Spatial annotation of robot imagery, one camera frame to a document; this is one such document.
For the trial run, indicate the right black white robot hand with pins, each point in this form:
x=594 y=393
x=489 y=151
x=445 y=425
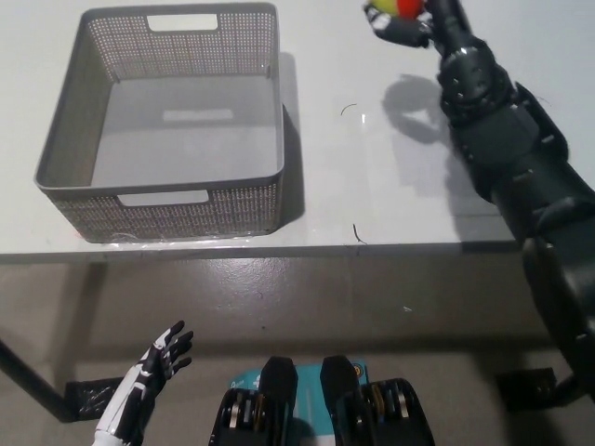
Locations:
x=446 y=23

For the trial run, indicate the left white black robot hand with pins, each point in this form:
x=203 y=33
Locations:
x=144 y=376

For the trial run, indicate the orange and yellow tennis ball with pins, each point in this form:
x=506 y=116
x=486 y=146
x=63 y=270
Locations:
x=409 y=8

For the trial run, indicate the black teal robot body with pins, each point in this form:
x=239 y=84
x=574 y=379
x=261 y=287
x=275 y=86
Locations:
x=279 y=399

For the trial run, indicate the grey perforated plastic basket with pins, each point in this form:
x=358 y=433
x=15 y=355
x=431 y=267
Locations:
x=181 y=135

